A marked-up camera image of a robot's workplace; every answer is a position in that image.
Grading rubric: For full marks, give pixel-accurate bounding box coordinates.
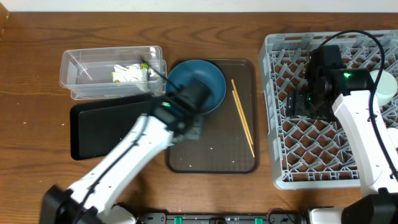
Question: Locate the dark blue plate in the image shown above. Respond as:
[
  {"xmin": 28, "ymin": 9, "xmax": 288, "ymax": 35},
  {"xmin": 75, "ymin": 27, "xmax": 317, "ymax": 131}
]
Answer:
[{"xmin": 168, "ymin": 60, "xmax": 226, "ymax": 114}]

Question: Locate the wooden chopstick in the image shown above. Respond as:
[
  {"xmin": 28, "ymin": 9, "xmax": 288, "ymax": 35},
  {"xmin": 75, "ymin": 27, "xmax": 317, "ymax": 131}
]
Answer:
[
  {"xmin": 231, "ymin": 79, "xmax": 256, "ymax": 158},
  {"xmin": 232, "ymin": 90, "xmax": 252, "ymax": 147}
]

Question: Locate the mint green bowl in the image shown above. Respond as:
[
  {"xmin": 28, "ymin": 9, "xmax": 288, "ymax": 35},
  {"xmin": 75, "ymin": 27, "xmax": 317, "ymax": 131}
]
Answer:
[{"xmin": 374, "ymin": 70, "xmax": 397, "ymax": 107}]

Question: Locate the white napkin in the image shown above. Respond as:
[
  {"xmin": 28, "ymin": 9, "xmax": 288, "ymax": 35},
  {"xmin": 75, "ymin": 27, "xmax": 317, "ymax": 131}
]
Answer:
[{"xmin": 111, "ymin": 63, "xmax": 158, "ymax": 92}]

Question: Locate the pink plastic cup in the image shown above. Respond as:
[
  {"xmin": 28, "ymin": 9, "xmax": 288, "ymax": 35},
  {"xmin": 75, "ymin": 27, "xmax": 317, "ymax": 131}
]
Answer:
[{"xmin": 387, "ymin": 128, "xmax": 398, "ymax": 149}]

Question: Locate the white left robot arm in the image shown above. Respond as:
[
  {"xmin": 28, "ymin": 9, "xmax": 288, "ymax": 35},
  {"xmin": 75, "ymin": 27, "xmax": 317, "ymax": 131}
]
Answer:
[{"xmin": 39, "ymin": 95, "xmax": 206, "ymax": 223}]

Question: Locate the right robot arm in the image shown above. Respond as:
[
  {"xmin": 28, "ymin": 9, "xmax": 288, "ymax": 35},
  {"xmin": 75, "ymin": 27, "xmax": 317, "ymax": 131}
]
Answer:
[{"xmin": 285, "ymin": 68, "xmax": 397, "ymax": 223}]

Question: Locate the grey dishwasher rack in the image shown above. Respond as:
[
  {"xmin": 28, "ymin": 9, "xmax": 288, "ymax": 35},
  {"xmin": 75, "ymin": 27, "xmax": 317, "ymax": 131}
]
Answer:
[{"xmin": 259, "ymin": 32, "xmax": 381, "ymax": 190}]

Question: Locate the black waste bin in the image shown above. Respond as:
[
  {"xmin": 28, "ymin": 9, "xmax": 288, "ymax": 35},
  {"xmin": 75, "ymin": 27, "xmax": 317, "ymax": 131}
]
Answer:
[{"xmin": 70, "ymin": 95, "xmax": 152, "ymax": 161}]

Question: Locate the clear plastic waste bin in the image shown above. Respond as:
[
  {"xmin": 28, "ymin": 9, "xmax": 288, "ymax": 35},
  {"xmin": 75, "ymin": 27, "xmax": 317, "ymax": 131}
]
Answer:
[{"xmin": 60, "ymin": 45, "xmax": 167, "ymax": 100}]

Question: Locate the brown serving tray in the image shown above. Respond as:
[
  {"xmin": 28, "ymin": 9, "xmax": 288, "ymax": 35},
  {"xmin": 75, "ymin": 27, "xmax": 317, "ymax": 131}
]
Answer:
[{"xmin": 165, "ymin": 59, "xmax": 259, "ymax": 174}]

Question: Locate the yellow green wrapper scrap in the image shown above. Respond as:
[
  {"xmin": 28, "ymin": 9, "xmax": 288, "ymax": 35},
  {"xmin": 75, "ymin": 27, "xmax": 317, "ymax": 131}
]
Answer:
[{"xmin": 139, "ymin": 63, "xmax": 149, "ymax": 69}]

